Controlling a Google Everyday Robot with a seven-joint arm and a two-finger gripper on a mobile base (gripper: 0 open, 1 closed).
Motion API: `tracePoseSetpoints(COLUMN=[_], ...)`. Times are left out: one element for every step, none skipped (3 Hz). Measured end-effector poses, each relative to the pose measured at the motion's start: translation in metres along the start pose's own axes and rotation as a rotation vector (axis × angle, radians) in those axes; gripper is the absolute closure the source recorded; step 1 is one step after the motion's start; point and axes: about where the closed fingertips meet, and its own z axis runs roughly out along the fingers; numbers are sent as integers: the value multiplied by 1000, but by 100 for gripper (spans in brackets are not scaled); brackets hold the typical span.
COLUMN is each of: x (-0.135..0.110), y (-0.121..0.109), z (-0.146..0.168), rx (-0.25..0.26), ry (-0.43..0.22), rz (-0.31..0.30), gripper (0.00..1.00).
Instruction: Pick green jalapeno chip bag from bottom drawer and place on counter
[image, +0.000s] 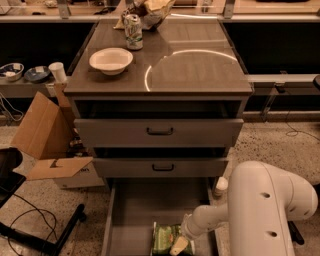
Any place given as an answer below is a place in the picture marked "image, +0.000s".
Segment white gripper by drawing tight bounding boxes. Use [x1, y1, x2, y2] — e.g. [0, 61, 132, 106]
[169, 214, 204, 256]

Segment green jalapeno chip bag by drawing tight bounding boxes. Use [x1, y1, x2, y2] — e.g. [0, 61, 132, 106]
[151, 222, 195, 256]

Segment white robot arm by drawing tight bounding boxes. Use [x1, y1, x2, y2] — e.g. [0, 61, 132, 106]
[170, 161, 318, 256]

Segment bottom grey drawer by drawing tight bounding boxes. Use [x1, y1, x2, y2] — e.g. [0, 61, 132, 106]
[101, 178, 213, 256]

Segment grey drawer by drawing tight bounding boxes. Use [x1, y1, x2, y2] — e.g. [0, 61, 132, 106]
[101, 178, 213, 256]
[75, 119, 243, 148]
[93, 158, 228, 178]

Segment middle grey drawer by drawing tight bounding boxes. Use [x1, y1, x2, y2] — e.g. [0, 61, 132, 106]
[93, 158, 228, 178]

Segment grey drawer cabinet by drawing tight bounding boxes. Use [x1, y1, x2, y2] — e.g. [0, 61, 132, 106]
[63, 18, 254, 181]

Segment top grey drawer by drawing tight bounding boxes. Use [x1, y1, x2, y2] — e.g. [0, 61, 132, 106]
[75, 119, 243, 148]

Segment white small bottle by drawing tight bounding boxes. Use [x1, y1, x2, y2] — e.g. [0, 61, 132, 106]
[213, 177, 228, 197]

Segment white cardboard box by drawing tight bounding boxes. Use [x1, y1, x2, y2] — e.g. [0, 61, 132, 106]
[54, 163, 104, 189]

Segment black stand leg right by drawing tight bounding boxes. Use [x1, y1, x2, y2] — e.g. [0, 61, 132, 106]
[288, 221, 305, 245]

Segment black stand leg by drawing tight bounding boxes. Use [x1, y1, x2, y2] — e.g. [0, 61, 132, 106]
[288, 221, 305, 245]
[0, 204, 87, 256]

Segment black stand leg left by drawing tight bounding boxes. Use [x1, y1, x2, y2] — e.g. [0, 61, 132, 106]
[0, 204, 87, 256]

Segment open cardboard box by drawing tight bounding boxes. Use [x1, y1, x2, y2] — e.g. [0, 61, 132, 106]
[11, 92, 92, 180]

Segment black chair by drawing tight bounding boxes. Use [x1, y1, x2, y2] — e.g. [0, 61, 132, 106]
[0, 147, 25, 208]

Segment white paper cup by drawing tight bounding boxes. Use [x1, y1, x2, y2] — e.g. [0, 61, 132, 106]
[49, 62, 67, 83]

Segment blue bowl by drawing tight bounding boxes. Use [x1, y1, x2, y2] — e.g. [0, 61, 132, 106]
[24, 66, 50, 83]

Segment grey side shelf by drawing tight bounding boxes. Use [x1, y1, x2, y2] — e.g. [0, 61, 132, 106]
[0, 77, 57, 99]

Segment green white soda can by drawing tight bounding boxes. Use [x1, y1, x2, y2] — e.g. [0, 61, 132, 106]
[124, 14, 143, 50]

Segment white patterned bowl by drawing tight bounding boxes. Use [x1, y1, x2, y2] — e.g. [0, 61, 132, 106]
[0, 63, 24, 82]

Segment black cable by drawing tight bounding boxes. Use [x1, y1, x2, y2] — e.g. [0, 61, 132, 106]
[6, 193, 58, 256]

